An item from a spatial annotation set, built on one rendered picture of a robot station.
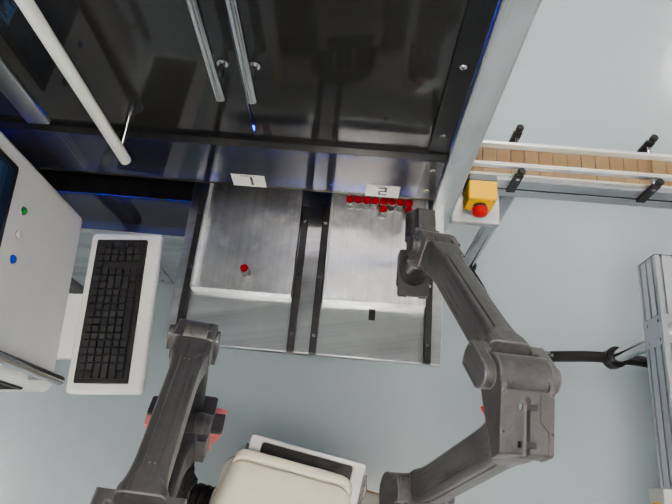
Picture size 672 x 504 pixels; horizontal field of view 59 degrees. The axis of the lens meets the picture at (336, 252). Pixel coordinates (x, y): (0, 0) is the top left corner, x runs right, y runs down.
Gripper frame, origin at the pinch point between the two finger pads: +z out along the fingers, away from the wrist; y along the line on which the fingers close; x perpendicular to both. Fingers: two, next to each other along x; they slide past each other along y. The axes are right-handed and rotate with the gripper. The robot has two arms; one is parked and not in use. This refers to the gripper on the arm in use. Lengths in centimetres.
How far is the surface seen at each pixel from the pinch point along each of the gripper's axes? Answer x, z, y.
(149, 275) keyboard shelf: 69, 28, 6
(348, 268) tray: 14.0, 20.6, 10.0
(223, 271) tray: 47, 21, 6
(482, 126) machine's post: -11.1, -23.9, 27.4
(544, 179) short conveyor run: -37, 16, 38
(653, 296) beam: -85, 57, 21
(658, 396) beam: -85, 60, -10
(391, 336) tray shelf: 1.8, 20.4, -7.3
